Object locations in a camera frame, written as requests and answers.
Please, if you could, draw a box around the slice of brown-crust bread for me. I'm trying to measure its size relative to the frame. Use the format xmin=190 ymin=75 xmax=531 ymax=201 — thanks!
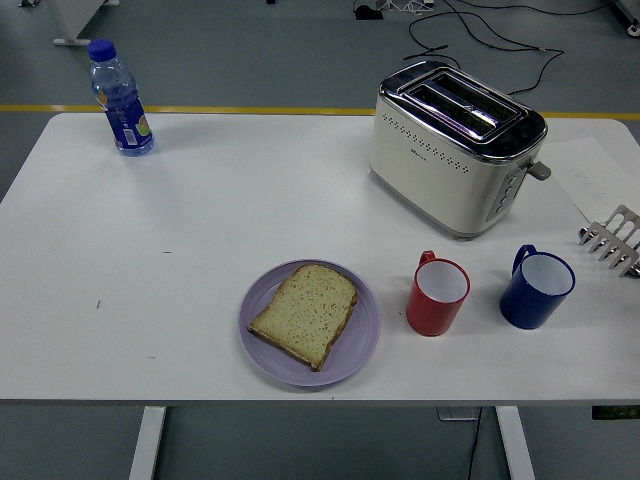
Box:
xmin=247 ymin=263 xmax=359 ymax=372

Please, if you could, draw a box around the cream and chrome toaster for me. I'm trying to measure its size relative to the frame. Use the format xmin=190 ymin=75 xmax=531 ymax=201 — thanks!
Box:
xmin=368 ymin=59 xmax=553 ymax=242

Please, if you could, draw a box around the lilac round plate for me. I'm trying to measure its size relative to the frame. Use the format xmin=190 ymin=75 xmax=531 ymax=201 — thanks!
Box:
xmin=238 ymin=258 xmax=382 ymax=387

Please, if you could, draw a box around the red mug white inside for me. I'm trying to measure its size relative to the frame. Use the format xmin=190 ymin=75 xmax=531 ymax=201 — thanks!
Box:
xmin=405 ymin=249 xmax=471 ymax=337

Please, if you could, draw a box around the blue mug white inside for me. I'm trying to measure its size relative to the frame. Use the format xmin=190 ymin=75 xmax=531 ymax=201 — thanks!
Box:
xmin=499 ymin=243 xmax=577 ymax=330

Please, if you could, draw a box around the blue-capped plastic water bottle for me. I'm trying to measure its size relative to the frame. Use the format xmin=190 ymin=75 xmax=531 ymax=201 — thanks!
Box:
xmin=87 ymin=38 xmax=156 ymax=158

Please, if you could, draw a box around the white table leg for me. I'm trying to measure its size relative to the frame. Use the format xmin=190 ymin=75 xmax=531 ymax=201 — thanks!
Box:
xmin=128 ymin=405 xmax=168 ymax=480
xmin=494 ymin=405 xmax=536 ymax=480

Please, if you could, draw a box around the white paper sheet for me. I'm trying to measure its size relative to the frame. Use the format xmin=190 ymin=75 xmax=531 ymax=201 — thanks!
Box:
xmin=539 ymin=135 xmax=640 ymax=222

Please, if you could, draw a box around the metal toast rack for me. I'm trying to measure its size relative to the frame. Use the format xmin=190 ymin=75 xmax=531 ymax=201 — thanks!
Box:
xmin=578 ymin=203 xmax=640 ymax=278

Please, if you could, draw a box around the white desk foot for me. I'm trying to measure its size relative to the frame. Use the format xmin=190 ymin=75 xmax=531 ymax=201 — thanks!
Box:
xmin=49 ymin=0 xmax=121 ymax=48

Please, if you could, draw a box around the black table control panel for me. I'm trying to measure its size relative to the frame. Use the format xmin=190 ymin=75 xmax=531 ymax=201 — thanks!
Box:
xmin=592 ymin=404 xmax=640 ymax=420

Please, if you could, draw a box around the grey under-table bracket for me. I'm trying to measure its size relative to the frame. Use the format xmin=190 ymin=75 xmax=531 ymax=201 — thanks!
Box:
xmin=437 ymin=405 xmax=482 ymax=422

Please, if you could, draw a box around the short black floor cable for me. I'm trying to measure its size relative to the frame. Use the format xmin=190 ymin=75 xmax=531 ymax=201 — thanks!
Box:
xmin=403 ymin=14 xmax=462 ymax=69

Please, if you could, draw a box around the black cable under table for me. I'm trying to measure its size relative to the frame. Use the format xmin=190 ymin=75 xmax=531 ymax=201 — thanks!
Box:
xmin=464 ymin=407 xmax=482 ymax=480

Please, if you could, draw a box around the long black floor cable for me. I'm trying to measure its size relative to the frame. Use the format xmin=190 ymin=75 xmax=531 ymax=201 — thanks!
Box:
xmin=442 ymin=0 xmax=566 ymax=96

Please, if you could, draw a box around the white furniture frame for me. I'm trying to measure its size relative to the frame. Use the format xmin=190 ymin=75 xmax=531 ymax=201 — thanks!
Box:
xmin=612 ymin=0 xmax=640 ymax=36

